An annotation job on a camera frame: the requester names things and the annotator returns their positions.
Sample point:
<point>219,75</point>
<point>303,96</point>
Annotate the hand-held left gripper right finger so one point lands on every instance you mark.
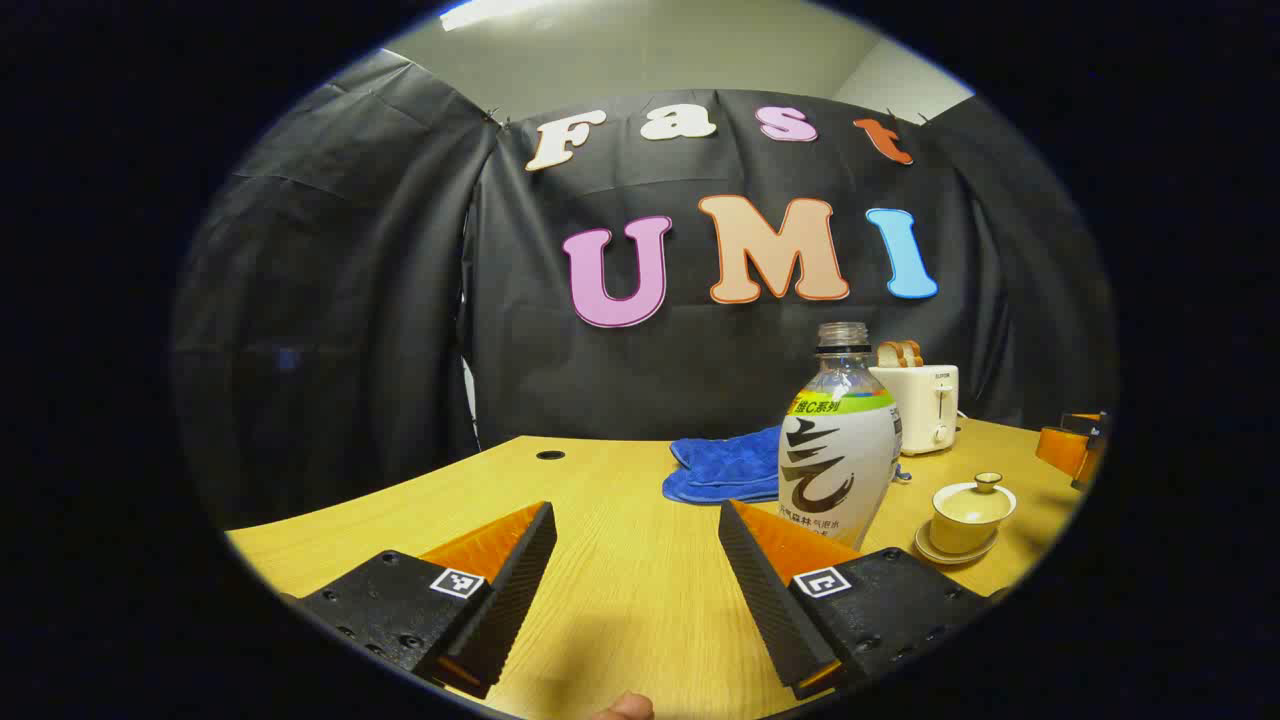
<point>760,590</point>

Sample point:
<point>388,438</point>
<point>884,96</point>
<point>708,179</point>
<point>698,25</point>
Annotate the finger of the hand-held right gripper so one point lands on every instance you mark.
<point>1062,450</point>
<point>1098,425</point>

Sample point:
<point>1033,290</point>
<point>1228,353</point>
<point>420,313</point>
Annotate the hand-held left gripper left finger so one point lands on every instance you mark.
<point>510,600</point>

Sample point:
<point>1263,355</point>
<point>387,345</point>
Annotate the cream teacup lid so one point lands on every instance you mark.
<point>972,500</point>

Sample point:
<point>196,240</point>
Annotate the cream teacup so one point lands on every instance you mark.
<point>960,538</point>

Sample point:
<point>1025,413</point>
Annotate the clear plastic water bottle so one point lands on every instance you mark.
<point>835,460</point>

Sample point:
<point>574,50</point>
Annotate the blue towel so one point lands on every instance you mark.
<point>725,465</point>

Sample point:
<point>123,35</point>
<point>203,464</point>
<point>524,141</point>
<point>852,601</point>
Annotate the white toaster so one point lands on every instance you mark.
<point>925,405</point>

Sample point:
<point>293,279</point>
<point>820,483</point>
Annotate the cream saucer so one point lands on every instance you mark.
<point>950,558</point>

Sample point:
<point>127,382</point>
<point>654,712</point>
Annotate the bread slice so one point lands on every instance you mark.
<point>913,352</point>
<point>888,355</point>

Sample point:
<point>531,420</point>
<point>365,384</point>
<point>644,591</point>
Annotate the ceiling light panel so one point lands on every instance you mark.
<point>495,10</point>

